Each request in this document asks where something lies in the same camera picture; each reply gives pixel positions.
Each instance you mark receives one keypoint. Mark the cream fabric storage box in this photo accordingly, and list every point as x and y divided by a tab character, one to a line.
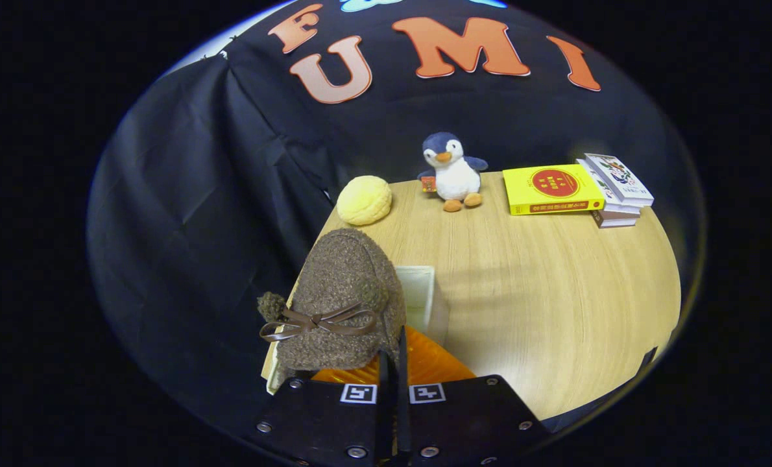
418	292

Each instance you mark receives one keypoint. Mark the brown-edged book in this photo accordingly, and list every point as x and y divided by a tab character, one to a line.
616	222

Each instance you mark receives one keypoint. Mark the yellow round plush bun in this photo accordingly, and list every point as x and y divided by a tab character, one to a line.
363	201

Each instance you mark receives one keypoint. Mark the white illustrated book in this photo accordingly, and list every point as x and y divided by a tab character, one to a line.
619	178

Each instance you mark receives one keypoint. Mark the yellow book with red circle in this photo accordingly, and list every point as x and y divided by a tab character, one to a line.
529	191

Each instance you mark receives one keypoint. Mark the penguin plush toy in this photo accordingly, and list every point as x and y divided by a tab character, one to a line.
454	178

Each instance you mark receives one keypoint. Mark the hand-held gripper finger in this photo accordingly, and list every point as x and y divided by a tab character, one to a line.
401	389
386	408

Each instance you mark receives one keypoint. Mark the brown fuzzy shoe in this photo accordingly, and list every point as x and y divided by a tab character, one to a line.
347	272

